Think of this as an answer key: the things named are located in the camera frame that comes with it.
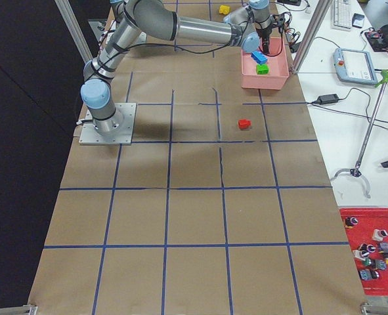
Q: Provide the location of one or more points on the teach pendant tablet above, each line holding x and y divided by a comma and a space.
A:
353, 66

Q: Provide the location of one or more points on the red toy block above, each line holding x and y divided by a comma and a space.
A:
244, 124

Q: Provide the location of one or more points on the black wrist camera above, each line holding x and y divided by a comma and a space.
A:
278, 21

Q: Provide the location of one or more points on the black power adapter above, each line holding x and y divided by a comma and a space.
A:
327, 99

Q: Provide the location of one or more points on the aluminium frame post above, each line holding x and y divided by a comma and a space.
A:
316, 20

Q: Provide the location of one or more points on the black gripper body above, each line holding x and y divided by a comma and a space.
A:
264, 34

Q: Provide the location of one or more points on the red parts tray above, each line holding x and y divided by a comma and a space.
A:
367, 233

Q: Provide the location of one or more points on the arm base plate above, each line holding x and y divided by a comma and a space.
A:
116, 130

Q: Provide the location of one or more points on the green handled grabber tool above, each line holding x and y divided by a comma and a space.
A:
355, 171

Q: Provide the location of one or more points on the green toy block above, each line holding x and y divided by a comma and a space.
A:
262, 69

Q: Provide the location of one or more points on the blue toy block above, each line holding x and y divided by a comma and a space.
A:
259, 57

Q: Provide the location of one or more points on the white keyboard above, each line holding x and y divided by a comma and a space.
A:
341, 15

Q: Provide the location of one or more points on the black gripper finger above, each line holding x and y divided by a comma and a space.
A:
265, 45

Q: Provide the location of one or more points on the yellow toy block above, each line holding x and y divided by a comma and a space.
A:
224, 9

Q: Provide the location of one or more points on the pink plastic box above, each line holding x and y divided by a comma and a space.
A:
278, 68

